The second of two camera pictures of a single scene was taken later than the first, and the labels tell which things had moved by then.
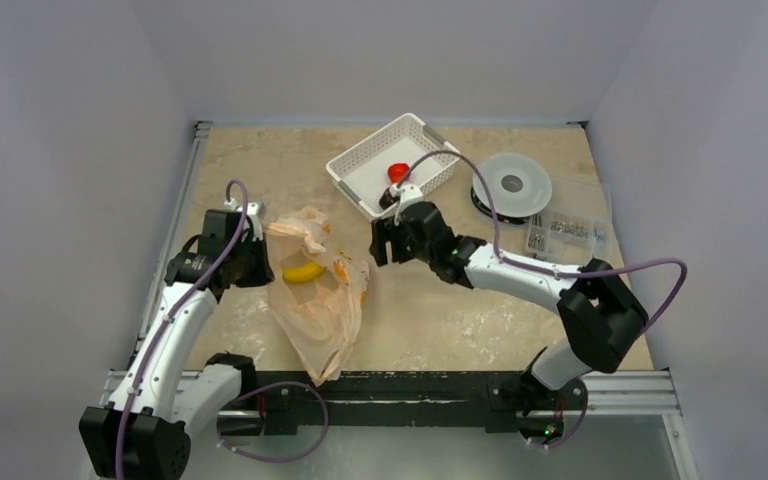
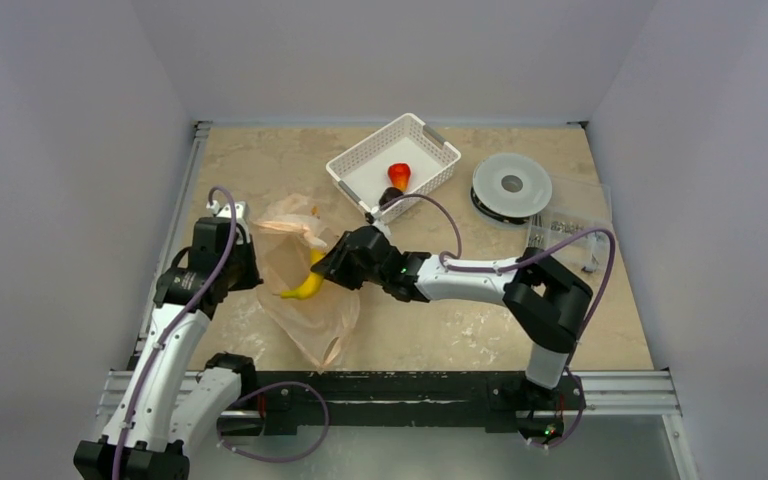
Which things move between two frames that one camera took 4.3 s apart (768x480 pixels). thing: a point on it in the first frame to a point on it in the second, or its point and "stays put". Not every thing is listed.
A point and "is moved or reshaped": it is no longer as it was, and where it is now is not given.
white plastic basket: x=405 y=151 stays put
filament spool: x=520 y=184 stays put
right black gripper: x=393 y=240 to x=346 y=255
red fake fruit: x=397 y=172 stays put
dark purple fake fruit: x=386 y=199 stays put
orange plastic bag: x=321 y=317 is moved or reshaped
